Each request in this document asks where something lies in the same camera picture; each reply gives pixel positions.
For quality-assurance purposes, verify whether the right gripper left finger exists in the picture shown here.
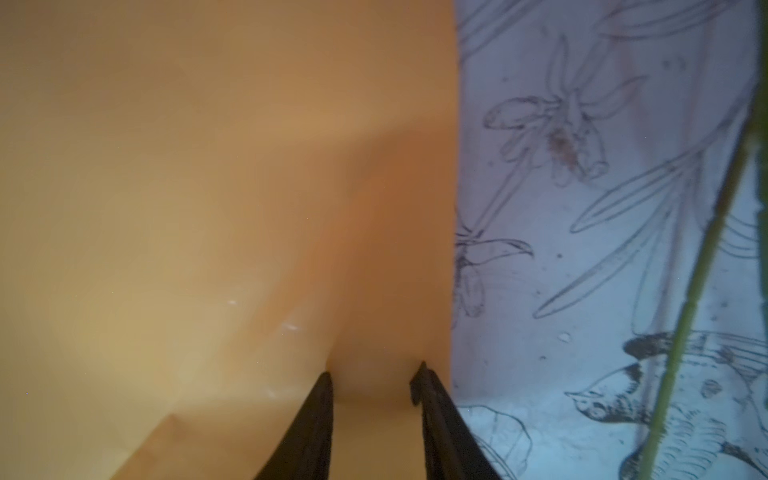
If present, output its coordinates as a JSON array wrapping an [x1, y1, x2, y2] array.
[[254, 372, 334, 480]]

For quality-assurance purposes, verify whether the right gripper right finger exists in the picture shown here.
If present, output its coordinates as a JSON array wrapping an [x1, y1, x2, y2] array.
[[409, 362, 501, 480]]

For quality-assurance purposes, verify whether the orange wrapping paper sheet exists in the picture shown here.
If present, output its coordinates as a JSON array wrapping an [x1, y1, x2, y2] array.
[[1, 1, 458, 479]]

